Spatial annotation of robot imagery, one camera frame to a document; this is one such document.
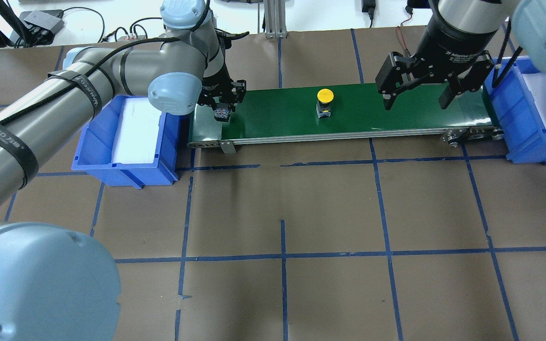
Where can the yellow push button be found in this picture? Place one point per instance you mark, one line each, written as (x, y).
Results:
(323, 106)

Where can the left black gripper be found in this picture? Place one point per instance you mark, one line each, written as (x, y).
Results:
(214, 84)

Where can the blue plastic bin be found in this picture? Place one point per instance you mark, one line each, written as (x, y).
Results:
(514, 106)
(94, 151)

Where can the green conveyor belt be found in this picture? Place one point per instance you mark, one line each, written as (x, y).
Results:
(357, 111)

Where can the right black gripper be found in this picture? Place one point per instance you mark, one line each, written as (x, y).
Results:
(443, 45)

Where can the aluminium frame post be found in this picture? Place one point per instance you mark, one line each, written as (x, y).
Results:
(275, 19)

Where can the left blue plastic bin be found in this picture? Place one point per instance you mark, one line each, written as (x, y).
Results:
(94, 151)

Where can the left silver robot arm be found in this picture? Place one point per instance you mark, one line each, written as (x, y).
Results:
(61, 285)

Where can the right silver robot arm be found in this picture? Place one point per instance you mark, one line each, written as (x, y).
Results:
(519, 26)

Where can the right blue plastic bin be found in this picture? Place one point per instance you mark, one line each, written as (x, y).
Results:
(514, 106)

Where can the white foam in left bin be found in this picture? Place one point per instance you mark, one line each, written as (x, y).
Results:
(137, 134)

